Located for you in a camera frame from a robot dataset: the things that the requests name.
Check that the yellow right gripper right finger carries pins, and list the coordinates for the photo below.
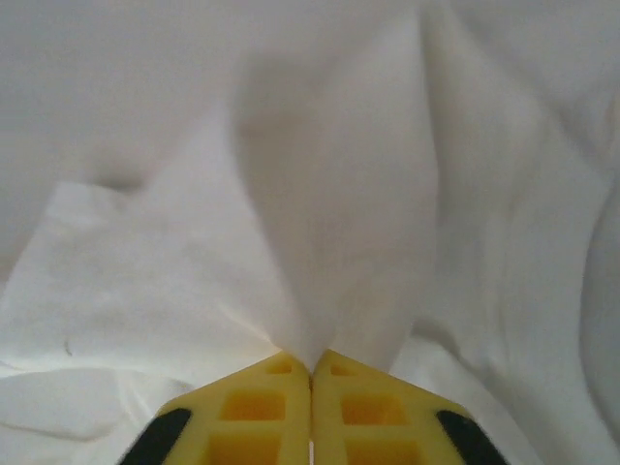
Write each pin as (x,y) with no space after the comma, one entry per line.
(378,436)

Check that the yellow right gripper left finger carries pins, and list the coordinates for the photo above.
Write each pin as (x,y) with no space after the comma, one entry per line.
(252,436)

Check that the white t-shirt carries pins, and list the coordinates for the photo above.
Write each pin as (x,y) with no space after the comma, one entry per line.
(339,194)

